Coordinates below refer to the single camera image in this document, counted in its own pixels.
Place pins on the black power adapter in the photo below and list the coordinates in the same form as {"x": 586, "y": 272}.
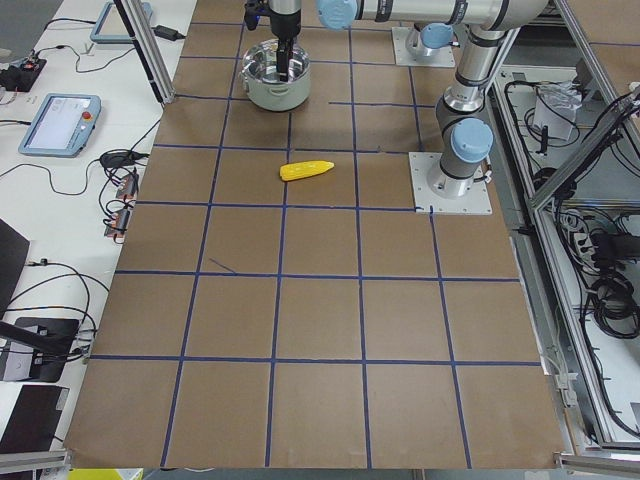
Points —
{"x": 168, "y": 33}

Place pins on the near blue teach pendant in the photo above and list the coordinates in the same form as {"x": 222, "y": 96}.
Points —
{"x": 62, "y": 126}

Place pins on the blue teach pendant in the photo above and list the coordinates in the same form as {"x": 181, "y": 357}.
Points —
{"x": 62, "y": 126}
{"x": 109, "y": 27}

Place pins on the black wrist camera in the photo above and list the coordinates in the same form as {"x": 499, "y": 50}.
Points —
{"x": 254, "y": 11}

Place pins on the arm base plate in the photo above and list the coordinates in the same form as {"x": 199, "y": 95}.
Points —
{"x": 402, "y": 58}
{"x": 436, "y": 193}

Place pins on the far blue teach pendant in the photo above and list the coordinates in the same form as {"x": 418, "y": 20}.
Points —
{"x": 109, "y": 27}

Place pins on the yellow corn cob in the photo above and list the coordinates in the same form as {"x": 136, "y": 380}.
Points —
{"x": 304, "y": 169}

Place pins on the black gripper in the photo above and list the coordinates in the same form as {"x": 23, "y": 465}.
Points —
{"x": 284, "y": 27}

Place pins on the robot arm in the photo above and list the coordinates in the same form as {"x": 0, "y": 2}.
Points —
{"x": 426, "y": 41}
{"x": 467, "y": 140}

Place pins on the pale green cooking pot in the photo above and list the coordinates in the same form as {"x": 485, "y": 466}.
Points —
{"x": 280, "y": 97}

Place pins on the aluminium frame post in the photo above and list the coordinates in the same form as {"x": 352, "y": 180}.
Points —
{"x": 140, "y": 32}

